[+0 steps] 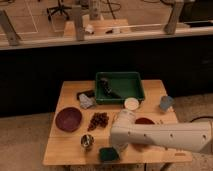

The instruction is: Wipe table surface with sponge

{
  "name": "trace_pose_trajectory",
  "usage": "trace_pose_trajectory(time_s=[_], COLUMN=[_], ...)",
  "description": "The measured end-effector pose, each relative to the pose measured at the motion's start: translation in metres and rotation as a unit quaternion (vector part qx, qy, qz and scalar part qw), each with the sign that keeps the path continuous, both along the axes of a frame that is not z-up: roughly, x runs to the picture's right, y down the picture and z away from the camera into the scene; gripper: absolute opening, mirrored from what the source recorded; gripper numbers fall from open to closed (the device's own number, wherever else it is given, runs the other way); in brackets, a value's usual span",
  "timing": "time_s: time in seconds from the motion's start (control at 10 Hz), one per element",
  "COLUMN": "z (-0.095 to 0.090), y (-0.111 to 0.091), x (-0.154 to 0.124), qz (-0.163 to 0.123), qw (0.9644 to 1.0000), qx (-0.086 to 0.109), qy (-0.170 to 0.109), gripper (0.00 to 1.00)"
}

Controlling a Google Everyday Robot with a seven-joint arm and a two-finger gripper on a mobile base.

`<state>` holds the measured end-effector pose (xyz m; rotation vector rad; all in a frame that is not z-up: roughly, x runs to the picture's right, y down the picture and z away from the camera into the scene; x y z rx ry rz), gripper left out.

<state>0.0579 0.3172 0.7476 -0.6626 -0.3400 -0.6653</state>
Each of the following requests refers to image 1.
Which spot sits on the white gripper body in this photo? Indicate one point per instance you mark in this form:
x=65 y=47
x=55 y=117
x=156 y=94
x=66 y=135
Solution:
x=120 y=148

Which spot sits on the crumpled grey cloth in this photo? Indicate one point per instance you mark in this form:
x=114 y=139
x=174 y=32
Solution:
x=85 y=101

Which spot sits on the light blue cup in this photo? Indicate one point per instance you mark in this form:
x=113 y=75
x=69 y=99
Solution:
x=166 y=102

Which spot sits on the wooden table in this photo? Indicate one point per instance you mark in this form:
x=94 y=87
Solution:
x=64 y=148

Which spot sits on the maroon bowl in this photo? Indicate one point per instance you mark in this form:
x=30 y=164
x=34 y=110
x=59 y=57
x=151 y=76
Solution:
x=68 y=119

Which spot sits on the dark green sponge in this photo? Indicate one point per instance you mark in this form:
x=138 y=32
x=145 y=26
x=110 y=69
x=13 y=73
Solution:
x=108 y=154

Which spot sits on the black flat object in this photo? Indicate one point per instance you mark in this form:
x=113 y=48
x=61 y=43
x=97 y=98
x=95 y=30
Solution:
x=88 y=93

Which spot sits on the bunch of dark grapes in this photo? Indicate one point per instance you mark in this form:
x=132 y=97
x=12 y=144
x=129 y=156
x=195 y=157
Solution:
x=98 y=119

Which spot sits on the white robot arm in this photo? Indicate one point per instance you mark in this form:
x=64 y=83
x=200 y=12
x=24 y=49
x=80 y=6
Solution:
x=194 y=137

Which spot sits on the dark object in bin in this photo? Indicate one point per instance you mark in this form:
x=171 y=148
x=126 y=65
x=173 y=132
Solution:
x=107 y=89

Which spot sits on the white round container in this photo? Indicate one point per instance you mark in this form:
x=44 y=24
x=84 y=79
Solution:
x=131 y=103

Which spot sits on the small metal cup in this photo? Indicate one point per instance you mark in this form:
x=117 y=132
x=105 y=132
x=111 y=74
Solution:
x=87 y=141

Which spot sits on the green plastic bin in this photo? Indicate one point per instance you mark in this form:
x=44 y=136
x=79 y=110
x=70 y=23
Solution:
x=125 y=84

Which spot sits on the black office chair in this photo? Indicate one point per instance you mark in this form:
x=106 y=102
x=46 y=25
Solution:
x=61 y=8

